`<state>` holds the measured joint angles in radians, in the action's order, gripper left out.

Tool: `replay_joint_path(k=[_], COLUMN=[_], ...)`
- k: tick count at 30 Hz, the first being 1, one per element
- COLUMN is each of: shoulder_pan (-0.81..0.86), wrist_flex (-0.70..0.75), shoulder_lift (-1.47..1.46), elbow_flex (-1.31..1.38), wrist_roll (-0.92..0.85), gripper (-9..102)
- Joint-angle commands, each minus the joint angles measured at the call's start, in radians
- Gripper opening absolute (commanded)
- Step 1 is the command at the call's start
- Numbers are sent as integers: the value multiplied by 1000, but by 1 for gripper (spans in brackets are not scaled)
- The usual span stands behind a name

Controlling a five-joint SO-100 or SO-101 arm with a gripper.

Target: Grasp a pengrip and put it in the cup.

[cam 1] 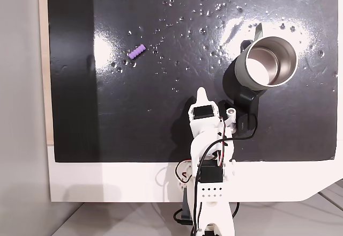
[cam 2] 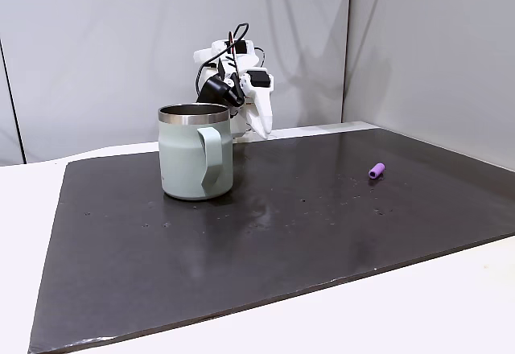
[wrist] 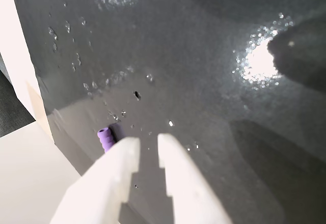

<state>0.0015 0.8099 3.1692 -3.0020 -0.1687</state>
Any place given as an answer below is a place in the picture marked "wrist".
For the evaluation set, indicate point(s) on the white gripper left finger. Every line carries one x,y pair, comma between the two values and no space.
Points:
102,183

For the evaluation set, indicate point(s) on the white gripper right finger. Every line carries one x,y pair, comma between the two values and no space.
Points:
188,183

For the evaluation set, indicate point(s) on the purple ribbed pen grip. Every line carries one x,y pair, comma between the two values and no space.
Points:
105,140

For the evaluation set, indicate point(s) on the dark grey mat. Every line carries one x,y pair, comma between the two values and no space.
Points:
178,81

